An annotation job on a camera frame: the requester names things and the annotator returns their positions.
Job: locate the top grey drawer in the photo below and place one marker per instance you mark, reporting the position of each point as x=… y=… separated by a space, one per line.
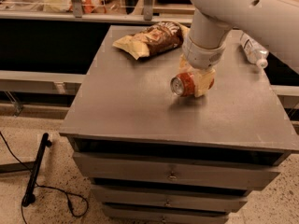
x=226 y=175

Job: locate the grey drawer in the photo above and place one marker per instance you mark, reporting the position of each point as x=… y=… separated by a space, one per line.
x=164 y=216
x=226 y=175
x=168 y=198

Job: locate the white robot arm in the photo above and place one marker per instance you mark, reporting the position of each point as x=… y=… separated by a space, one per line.
x=272 y=23

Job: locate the clear plastic water bottle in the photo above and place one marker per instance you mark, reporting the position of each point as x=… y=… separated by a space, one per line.
x=255 y=53

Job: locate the middle grey drawer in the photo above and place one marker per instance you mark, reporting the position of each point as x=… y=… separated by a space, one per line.
x=168 y=198

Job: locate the red coca-cola can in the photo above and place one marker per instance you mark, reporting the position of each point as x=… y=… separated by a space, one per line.
x=182 y=85

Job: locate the brown yellow chip bag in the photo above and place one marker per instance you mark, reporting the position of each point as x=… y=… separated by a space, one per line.
x=158 y=38

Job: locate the grey metal rail frame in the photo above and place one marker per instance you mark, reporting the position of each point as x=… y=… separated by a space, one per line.
x=17 y=29

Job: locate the bottom grey drawer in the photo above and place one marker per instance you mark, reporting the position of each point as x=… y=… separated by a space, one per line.
x=164 y=216

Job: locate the black stand leg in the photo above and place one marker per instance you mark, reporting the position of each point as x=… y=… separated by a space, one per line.
x=32 y=166

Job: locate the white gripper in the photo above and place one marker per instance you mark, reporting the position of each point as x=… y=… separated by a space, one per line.
x=202 y=56

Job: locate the grey drawer cabinet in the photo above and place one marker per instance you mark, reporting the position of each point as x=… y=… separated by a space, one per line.
x=125 y=106

